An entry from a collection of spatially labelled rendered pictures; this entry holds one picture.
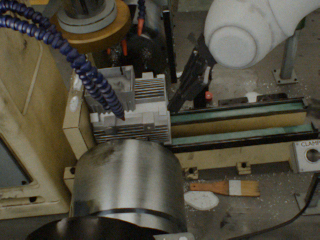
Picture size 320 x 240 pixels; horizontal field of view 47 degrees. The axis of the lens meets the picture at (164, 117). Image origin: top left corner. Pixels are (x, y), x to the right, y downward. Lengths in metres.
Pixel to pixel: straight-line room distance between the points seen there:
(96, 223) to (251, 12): 0.35
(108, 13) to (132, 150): 0.29
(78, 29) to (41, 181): 0.43
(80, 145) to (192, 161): 0.36
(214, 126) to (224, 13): 0.65
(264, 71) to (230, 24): 0.93
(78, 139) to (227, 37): 0.49
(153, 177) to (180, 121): 0.41
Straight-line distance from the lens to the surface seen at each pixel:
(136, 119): 0.95
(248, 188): 1.12
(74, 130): 0.87
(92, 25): 0.78
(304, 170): 0.88
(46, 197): 1.08
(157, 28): 1.15
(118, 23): 0.80
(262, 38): 0.55
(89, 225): 0.46
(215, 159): 1.12
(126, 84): 0.97
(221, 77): 1.43
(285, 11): 0.58
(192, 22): 1.73
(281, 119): 1.19
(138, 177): 0.73
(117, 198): 0.71
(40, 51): 1.07
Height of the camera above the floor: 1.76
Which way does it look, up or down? 48 degrees down
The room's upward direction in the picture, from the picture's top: 9 degrees counter-clockwise
